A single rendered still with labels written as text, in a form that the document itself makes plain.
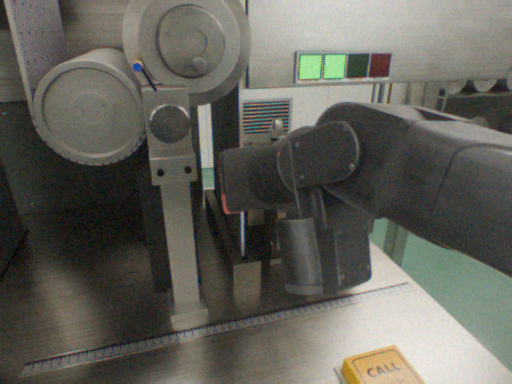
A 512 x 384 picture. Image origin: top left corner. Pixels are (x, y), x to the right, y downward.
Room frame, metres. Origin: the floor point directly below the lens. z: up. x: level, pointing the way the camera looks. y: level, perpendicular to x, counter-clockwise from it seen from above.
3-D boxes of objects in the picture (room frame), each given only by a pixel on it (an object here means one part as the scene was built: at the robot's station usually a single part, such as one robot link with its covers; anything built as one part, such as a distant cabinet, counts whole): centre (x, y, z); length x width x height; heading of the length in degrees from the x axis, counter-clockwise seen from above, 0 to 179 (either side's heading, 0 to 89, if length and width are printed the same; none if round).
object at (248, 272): (0.57, 0.05, 0.92); 0.28 x 0.04 x 0.04; 16
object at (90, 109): (0.52, 0.22, 1.17); 0.26 x 0.12 x 0.12; 16
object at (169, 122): (0.35, 0.09, 1.18); 0.04 x 0.02 x 0.04; 106
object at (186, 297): (0.39, 0.10, 1.05); 0.06 x 0.05 x 0.31; 16
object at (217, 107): (0.57, 0.05, 1.12); 0.23 x 0.01 x 0.18; 16
